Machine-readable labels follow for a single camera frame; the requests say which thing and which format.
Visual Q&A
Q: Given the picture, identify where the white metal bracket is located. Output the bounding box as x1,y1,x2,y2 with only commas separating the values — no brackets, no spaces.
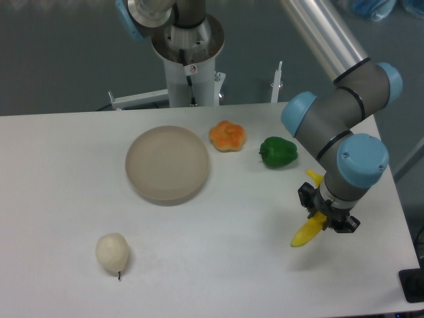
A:
108,89,168,110
270,61,283,103

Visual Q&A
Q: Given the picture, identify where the black device at edge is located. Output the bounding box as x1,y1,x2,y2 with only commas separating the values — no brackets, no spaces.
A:
398,268,423,303

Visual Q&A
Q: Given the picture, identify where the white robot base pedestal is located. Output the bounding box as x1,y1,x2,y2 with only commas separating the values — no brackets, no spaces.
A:
152,14,225,107

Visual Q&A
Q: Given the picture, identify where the green bell pepper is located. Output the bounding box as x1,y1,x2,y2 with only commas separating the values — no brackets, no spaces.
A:
259,136,298,168

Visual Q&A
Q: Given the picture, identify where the yellow banana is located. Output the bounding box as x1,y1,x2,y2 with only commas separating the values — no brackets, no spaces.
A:
290,169,325,248

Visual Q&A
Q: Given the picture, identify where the beige round plate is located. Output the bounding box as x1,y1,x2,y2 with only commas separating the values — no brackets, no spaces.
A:
125,126,210,205

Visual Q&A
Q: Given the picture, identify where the white metal bracket left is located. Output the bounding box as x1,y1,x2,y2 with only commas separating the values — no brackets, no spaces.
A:
108,89,168,110

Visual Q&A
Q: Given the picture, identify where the white metal bracket right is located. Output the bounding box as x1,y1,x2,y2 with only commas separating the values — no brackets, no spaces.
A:
270,61,283,103

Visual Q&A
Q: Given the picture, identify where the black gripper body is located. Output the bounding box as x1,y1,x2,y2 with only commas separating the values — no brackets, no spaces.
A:
315,188,354,229

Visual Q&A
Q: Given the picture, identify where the orange flower-shaped bread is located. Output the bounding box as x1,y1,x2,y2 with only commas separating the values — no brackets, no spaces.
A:
209,121,246,152

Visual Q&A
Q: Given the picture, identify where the white pear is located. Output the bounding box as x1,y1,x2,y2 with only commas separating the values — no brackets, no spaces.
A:
95,233,130,280

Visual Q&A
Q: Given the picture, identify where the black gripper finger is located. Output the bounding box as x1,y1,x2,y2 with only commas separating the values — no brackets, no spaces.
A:
297,182,317,217
333,215,360,233

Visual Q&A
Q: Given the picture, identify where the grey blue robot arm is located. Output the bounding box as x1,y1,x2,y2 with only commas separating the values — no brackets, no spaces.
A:
115,1,403,233

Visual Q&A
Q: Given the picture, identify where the black cable on pedestal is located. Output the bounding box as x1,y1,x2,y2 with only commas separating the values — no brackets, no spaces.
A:
178,48,199,107

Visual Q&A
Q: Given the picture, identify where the blue plastic bag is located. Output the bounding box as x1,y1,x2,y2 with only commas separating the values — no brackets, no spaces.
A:
337,0,423,22

